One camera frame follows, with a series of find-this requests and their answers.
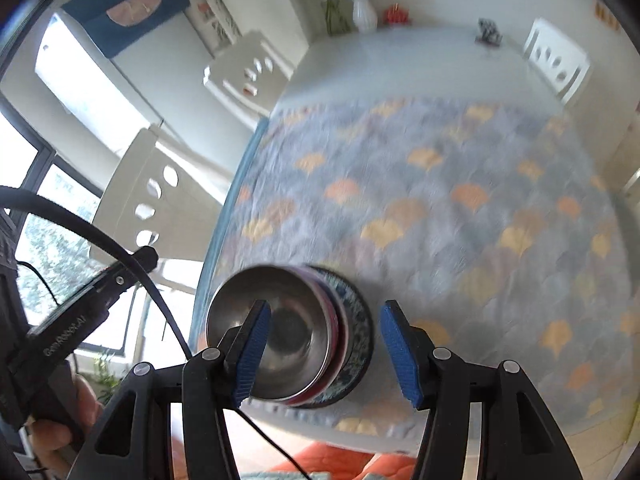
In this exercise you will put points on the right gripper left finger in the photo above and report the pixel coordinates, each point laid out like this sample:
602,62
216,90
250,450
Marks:
132,438

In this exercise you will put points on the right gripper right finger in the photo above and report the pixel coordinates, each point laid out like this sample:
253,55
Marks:
520,439

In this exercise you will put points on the magenta steel bowl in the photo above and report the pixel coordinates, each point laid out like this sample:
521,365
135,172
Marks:
299,344

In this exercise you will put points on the floral plate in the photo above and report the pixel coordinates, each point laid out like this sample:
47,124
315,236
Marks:
359,340

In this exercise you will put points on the pink cartoon bowl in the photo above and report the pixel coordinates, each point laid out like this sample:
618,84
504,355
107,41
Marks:
341,345

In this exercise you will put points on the person left hand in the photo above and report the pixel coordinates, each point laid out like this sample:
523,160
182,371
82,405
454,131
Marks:
49,438

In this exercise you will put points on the fan pattern tablecloth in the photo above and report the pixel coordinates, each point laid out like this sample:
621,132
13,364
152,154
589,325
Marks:
486,222

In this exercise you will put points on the white chair near left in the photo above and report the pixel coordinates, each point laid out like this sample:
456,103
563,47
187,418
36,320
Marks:
164,195

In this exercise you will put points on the white chair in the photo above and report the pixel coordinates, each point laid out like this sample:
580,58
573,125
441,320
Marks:
564,65
248,78
164,195

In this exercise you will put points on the white chair far left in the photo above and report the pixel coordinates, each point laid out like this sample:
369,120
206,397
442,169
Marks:
248,78

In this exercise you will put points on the white chair far right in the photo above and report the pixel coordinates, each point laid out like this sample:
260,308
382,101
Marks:
564,65

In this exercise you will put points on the black phone stand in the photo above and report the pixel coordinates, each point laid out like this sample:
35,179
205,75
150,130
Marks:
488,33

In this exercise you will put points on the red lidded pot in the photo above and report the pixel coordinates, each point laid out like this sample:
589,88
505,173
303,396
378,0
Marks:
396,15

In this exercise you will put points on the blue wall hanging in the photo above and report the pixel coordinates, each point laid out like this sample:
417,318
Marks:
114,25

